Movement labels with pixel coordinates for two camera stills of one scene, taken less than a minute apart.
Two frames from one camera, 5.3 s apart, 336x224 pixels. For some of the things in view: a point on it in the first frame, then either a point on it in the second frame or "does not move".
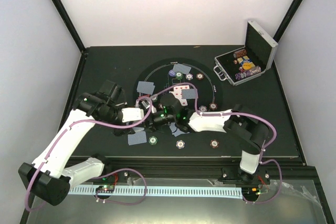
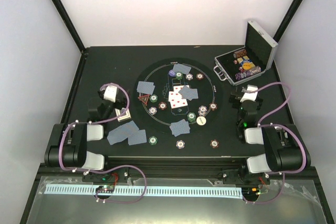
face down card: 189,93 does not move
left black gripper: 119,131 to 120,105
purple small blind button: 171,73 does not move
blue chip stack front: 180,144 does not move
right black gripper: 152,126 to 234,97
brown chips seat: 213,106 does not move
